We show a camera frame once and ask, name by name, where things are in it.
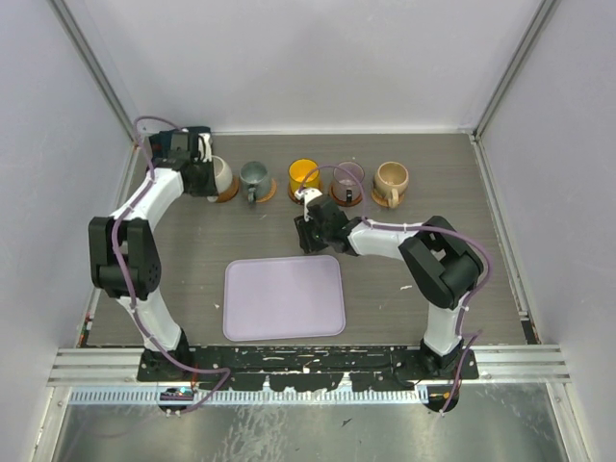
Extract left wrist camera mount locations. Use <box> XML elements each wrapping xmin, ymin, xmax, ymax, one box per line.
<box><xmin>198</xmin><ymin>133</ymin><xmax>213</xmax><ymax>162</ymax></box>

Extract clear purple glass mug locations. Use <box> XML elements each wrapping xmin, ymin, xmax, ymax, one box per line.
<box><xmin>331</xmin><ymin>162</ymin><xmax>365</xmax><ymax>201</ymax></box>

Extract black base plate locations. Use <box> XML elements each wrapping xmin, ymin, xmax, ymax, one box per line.
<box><xmin>137</xmin><ymin>344</ymin><xmax>480</xmax><ymax>392</ymax></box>

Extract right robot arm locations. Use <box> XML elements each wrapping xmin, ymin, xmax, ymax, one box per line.
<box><xmin>294</xmin><ymin>195</ymin><xmax>485</xmax><ymax>379</ymax></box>

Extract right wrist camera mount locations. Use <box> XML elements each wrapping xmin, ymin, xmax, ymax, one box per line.
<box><xmin>295</xmin><ymin>188</ymin><xmax>322</xmax><ymax>221</ymax></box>

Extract yellow glass mug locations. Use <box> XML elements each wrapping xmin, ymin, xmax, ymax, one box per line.
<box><xmin>288</xmin><ymin>158</ymin><xmax>321</xmax><ymax>191</ymax></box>

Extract aluminium frame post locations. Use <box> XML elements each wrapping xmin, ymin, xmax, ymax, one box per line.
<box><xmin>471</xmin><ymin>0</ymin><xmax>561</xmax><ymax>142</ymax></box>
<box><xmin>47</xmin><ymin>0</ymin><xmax>136</xmax><ymax>141</ymax></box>

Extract white ceramic mug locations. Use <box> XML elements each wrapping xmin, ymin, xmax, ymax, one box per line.
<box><xmin>207</xmin><ymin>155</ymin><xmax>234</xmax><ymax>203</ymax></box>

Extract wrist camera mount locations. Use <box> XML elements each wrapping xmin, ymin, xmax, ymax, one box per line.
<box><xmin>295</xmin><ymin>188</ymin><xmax>322</xmax><ymax>221</ymax></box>
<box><xmin>198</xmin><ymin>133</ymin><xmax>213</xmax><ymax>162</ymax></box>

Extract woven rattan coaster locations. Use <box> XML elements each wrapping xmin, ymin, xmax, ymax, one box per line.
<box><xmin>255</xmin><ymin>178</ymin><xmax>277</xmax><ymax>203</ymax></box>
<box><xmin>371</xmin><ymin>189</ymin><xmax>405</xmax><ymax>209</ymax></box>

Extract grey ceramic mug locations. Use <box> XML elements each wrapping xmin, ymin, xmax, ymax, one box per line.
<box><xmin>240</xmin><ymin>161</ymin><xmax>271</xmax><ymax>204</ymax></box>

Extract right aluminium frame post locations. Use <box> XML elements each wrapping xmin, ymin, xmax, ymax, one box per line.
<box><xmin>471</xmin><ymin>0</ymin><xmax>561</xmax><ymax>142</ymax></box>

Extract aluminium front rail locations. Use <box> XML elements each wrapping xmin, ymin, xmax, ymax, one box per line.
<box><xmin>47</xmin><ymin>345</ymin><xmax>571</xmax><ymax>386</ymax></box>

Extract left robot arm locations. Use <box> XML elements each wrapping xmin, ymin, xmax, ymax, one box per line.
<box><xmin>88</xmin><ymin>127</ymin><xmax>218</xmax><ymax>381</ymax></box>

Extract dark folded cloth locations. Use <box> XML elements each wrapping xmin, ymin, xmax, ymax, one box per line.
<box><xmin>148</xmin><ymin>126</ymin><xmax>211</xmax><ymax>159</ymax></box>

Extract left aluminium frame post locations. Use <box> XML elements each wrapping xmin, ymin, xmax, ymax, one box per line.
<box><xmin>47</xmin><ymin>0</ymin><xmax>136</xmax><ymax>141</ymax></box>

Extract brown wooden coaster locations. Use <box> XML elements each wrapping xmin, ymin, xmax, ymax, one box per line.
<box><xmin>328</xmin><ymin>185</ymin><xmax>363</xmax><ymax>208</ymax></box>
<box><xmin>216</xmin><ymin>176</ymin><xmax>240</xmax><ymax>203</ymax></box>
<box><xmin>287</xmin><ymin>186</ymin><xmax>323</xmax><ymax>205</ymax></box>

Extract lavender plastic tray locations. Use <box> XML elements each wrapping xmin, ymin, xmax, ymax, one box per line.
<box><xmin>222</xmin><ymin>255</ymin><xmax>346</xmax><ymax>342</ymax></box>

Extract beige ceramic mug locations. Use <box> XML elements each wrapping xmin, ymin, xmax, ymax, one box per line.
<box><xmin>372</xmin><ymin>162</ymin><xmax>410</xmax><ymax>198</ymax></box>

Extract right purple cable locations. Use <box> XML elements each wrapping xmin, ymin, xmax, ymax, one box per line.
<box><xmin>297</xmin><ymin>165</ymin><xmax>493</xmax><ymax>419</ymax></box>

